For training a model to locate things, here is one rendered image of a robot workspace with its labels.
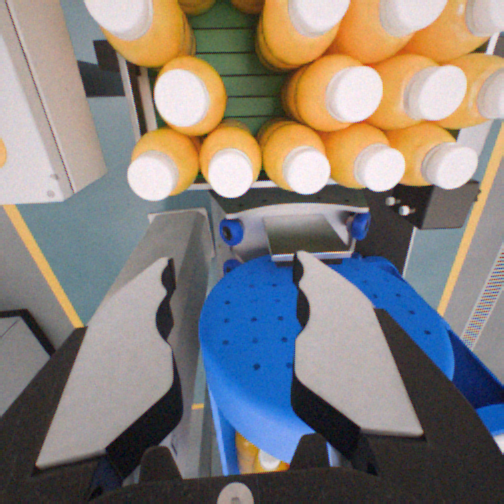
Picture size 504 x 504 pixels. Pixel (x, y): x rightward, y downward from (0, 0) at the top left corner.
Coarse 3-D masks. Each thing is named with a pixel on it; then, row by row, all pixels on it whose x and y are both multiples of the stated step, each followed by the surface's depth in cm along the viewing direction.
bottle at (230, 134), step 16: (224, 128) 27; (240, 128) 28; (208, 144) 26; (224, 144) 25; (240, 144) 25; (256, 144) 28; (208, 160) 26; (256, 160) 27; (208, 176) 27; (256, 176) 28
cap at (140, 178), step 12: (144, 156) 22; (156, 156) 23; (132, 168) 23; (144, 168) 23; (156, 168) 23; (168, 168) 23; (132, 180) 23; (144, 180) 23; (156, 180) 23; (168, 180) 23; (144, 192) 24; (156, 192) 24; (168, 192) 24
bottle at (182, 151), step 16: (160, 128) 28; (144, 144) 25; (160, 144) 25; (176, 144) 26; (192, 144) 29; (176, 160) 25; (192, 160) 27; (176, 176) 25; (192, 176) 28; (176, 192) 28
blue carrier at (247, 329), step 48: (240, 288) 36; (288, 288) 35; (384, 288) 35; (240, 336) 29; (288, 336) 28; (432, 336) 28; (240, 384) 24; (288, 384) 24; (240, 432) 26; (288, 432) 21
